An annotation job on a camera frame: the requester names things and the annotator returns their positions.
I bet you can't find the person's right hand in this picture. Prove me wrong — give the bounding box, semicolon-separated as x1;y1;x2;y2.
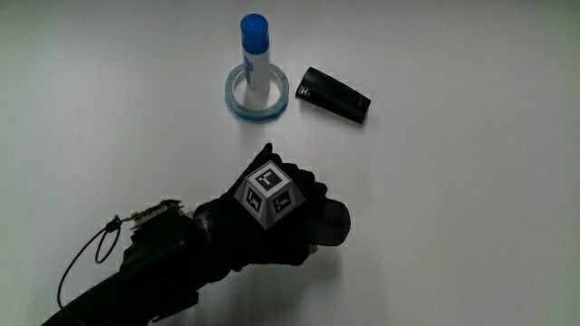
193;142;329;283

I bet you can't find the black computer mouse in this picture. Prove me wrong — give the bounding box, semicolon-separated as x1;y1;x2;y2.
306;197;353;248

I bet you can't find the wrist circuit board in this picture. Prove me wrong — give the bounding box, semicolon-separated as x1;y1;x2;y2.
128;198;186;229

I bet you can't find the clear tape roll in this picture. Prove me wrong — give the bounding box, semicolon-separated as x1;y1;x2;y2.
224;62;291;123

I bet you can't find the black rectangular case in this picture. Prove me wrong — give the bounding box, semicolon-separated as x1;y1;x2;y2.
295;66;372;126

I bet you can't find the blue capped glue stick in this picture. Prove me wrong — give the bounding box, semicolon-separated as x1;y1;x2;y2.
239;12;273;98

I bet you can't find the thin black cable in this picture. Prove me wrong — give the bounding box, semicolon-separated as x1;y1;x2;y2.
55;214;124;319

